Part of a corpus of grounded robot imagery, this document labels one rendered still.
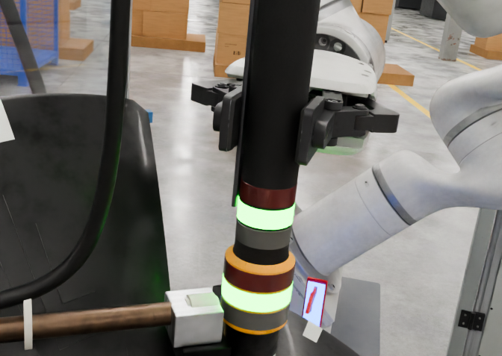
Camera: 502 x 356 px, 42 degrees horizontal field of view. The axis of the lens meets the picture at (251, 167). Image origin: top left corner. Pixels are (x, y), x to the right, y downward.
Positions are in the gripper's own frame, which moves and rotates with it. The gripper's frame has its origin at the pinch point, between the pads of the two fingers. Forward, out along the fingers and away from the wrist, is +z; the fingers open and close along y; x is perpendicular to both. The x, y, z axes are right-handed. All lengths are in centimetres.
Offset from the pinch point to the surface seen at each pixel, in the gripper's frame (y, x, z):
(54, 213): 13.8, -8.3, 0.2
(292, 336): 0.0, -27.1, -21.6
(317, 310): -0.8, -31.0, -34.6
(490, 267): -43, -84, -181
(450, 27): -47, -78, -1117
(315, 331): -1.9, -27.8, -24.6
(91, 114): 14.8, -3.2, -6.5
